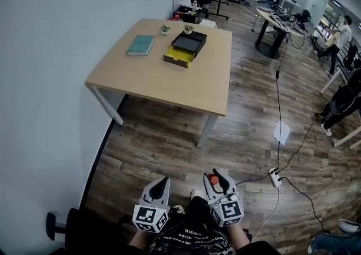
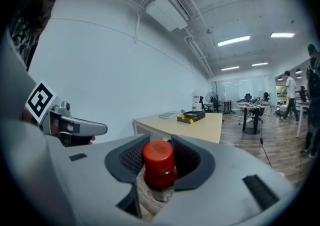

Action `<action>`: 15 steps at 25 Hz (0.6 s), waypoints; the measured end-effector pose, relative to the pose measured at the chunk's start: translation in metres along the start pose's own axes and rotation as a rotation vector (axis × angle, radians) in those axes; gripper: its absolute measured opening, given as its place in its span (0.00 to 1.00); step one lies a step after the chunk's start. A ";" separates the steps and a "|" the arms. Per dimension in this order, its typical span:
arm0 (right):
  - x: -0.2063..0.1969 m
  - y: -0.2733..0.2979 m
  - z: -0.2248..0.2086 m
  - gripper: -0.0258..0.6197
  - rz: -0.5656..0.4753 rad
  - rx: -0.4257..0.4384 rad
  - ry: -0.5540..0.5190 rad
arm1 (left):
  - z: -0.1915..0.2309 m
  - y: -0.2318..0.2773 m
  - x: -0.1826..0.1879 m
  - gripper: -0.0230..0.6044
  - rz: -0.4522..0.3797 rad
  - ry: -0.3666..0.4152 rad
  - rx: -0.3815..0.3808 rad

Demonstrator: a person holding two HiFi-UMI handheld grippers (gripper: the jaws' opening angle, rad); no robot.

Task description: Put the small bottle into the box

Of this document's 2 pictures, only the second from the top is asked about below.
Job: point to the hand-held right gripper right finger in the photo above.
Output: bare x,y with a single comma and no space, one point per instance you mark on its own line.
220,195

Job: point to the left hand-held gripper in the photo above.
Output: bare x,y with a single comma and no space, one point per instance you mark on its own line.
40,100

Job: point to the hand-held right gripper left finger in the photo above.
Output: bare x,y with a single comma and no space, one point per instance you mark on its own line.
95,182

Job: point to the small red-capped bottle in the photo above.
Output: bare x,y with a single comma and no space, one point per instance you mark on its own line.
158,160

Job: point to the black and yellow box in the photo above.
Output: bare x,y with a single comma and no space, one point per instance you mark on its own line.
192,116

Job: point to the person's left hand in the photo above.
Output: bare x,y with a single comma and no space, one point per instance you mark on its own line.
68,128

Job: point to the grey notebook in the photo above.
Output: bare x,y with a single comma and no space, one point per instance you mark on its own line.
168,115

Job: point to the round white office table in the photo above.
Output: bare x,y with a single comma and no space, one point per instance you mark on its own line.
252,110

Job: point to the black office chair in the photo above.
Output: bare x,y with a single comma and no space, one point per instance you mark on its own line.
202,102

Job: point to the black standing fan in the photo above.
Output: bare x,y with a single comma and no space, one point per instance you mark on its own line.
211,97

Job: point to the white standing sign board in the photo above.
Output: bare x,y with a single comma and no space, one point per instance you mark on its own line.
195,98

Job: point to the person's dark patterned shirt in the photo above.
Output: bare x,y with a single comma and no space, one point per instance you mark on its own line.
25,27

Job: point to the long ceiling light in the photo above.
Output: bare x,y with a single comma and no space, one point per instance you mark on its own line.
260,64
282,35
233,40
230,68

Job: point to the white ceiling pipes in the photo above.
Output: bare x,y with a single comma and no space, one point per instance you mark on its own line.
200,52

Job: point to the white ceiling air conditioner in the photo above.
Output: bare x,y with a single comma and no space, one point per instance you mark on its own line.
168,10

